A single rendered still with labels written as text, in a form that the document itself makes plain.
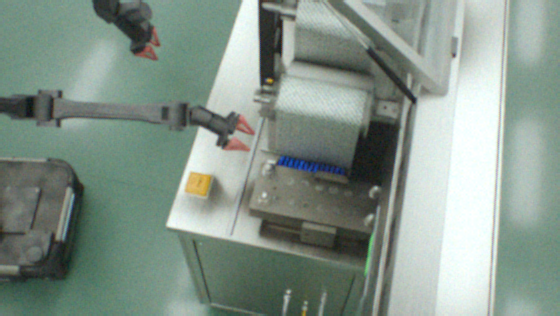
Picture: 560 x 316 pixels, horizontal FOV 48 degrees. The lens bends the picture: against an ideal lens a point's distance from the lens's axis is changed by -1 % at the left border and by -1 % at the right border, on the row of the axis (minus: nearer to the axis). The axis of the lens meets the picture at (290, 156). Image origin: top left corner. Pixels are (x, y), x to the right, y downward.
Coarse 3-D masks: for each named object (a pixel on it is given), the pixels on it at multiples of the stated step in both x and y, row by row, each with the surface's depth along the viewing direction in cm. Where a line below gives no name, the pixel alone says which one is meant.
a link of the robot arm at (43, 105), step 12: (12, 96) 179; (24, 96) 181; (36, 96) 180; (48, 96) 180; (0, 108) 173; (12, 108) 176; (24, 108) 180; (36, 108) 180; (48, 108) 180; (36, 120) 179; (48, 120) 180
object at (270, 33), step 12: (264, 0) 187; (276, 0) 195; (264, 12) 191; (264, 24) 196; (276, 24) 204; (264, 36) 201; (276, 36) 215; (264, 48) 206; (276, 48) 227; (264, 60) 211; (276, 60) 227; (264, 72) 217; (264, 84) 223
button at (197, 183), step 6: (192, 174) 203; (198, 174) 203; (204, 174) 203; (192, 180) 202; (198, 180) 202; (204, 180) 202; (210, 180) 204; (186, 186) 201; (192, 186) 201; (198, 186) 201; (204, 186) 201; (186, 192) 202; (192, 192) 201; (198, 192) 200; (204, 192) 200
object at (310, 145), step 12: (276, 132) 185; (288, 132) 183; (300, 132) 182; (312, 132) 181; (276, 144) 191; (288, 144) 189; (300, 144) 188; (312, 144) 186; (324, 144) 185; (336, 144) 183; (348, 144) 182; (288, 156) 195; (300, 156) 194; (312, 156) 192; (324, 156) 191; (336, 156) 189; (348, 156) 188; (348, 168) 194
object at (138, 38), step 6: (138, 24) 202; (144, 24) 207; (132, 30) 200; (138, 30) 201; (144, 30) 204; (132, 36) 201; (138, 36) 202; (144, 36) 203; (132, 42) 205; (138, 42) 203; (144, 42) 202; (132, 48) 203
